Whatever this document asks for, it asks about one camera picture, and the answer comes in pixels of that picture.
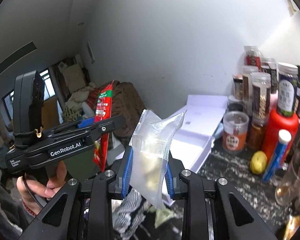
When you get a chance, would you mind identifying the red snack bag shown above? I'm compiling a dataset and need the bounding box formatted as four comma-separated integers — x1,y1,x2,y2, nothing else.
93,81,114,172

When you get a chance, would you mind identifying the clear plastic snack packet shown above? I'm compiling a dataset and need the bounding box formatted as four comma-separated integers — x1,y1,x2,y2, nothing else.
129,109,186,210

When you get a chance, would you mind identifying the black white striped cloth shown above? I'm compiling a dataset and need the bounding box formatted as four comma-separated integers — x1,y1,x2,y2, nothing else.
112,189,151,239

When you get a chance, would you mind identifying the person's left hand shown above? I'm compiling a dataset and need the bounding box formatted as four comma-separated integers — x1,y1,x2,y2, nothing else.
16,161,67,216

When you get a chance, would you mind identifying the white open gift box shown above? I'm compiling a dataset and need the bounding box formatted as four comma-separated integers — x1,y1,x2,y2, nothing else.
170,94,228,173

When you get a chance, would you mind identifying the brown blanket pile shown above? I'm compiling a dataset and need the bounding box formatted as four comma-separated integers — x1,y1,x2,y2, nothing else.
111,80,146,139

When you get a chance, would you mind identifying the orange label clear jar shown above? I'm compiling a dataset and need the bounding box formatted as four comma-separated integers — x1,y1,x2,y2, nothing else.
223,111,249,153

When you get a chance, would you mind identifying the yellow lemon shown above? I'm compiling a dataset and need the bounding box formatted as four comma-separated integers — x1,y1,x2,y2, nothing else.
249,151,267,175

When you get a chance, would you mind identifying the amber honey jar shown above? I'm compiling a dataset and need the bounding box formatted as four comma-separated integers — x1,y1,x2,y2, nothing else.
247,123,267,151

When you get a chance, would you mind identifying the blue white tablet tube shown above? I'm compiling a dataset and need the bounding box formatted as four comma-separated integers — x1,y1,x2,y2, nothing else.
262,129,292,182

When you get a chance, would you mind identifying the glass mug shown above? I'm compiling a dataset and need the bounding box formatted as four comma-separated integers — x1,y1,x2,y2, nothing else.
275,150,300,206

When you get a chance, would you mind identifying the red thermos bottle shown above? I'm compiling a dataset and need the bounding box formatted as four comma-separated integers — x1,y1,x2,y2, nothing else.
261,109,299,165

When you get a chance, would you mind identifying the clear jar with grains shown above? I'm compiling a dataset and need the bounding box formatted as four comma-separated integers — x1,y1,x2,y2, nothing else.
252,72,271,124

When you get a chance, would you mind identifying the dark label tall jar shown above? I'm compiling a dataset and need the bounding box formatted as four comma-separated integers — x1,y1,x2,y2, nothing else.
276,62,298,118

